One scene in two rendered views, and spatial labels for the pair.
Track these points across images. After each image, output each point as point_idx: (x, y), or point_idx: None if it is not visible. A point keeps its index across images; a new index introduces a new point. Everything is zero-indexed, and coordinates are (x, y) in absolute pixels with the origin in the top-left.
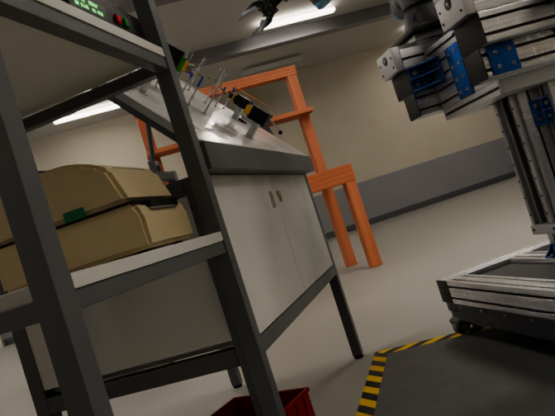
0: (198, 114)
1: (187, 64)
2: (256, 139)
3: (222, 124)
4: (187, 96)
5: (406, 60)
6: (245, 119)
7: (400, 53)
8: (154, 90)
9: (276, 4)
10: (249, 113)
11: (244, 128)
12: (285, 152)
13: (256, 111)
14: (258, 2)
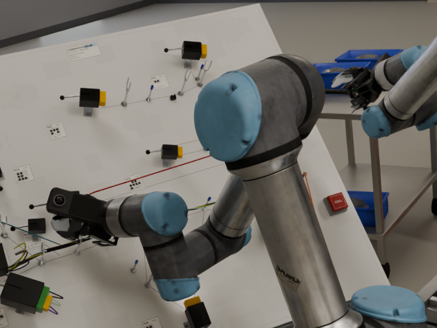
0: (118, 302)
1: (46, 310)
2: (214, 319)
3: (161, 304)
4: (191, 213)
5: (432, 327)
6: (326, 205)
7: (426, 314)
8: (80, 265)
9: (369, 92)
10: (185, 310)
11: (247, 271)
12: (275, 326)
13: (188, 314)
14: (355, 72)
